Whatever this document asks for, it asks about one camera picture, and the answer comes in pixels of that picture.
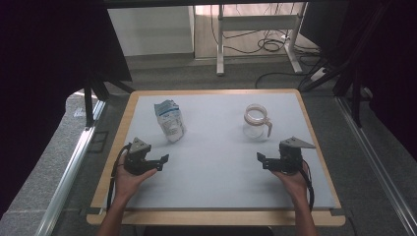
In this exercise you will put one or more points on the person's left hand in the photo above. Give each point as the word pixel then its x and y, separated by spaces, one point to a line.
pixel 126 183

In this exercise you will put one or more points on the white table mat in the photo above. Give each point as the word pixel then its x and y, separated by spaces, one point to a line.
pixel 213 177

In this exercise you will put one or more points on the white and blue salt bag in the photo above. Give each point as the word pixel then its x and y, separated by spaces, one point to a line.
pixel 170 121

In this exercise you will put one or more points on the person's right hand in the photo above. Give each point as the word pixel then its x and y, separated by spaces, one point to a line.
pixel 296 185

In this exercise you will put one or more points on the white power strip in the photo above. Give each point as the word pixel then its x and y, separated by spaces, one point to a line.
pixel 318 74

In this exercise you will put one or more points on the black curtain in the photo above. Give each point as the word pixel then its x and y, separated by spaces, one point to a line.
pixel 396 65
pixel 42 82

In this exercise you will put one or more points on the white metal desk frame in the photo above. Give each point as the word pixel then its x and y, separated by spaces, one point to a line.
pixel 259 23

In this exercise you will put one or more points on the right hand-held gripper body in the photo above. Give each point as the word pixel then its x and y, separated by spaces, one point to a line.
pixel 290 159

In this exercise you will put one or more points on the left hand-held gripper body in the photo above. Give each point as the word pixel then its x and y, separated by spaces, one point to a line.
pixel 139 162

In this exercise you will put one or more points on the white panel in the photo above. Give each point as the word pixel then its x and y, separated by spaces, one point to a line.
pixel 150 31

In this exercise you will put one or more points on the aluminium rail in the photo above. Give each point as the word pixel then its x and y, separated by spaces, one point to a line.
pixel 377 170
pixel 70 170

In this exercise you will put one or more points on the black metal stand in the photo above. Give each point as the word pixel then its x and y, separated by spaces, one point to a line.
pixel 355 95
pixel 88 101

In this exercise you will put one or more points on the glass jar with beige rim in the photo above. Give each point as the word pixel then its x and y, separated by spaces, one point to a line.
pixel 255 123

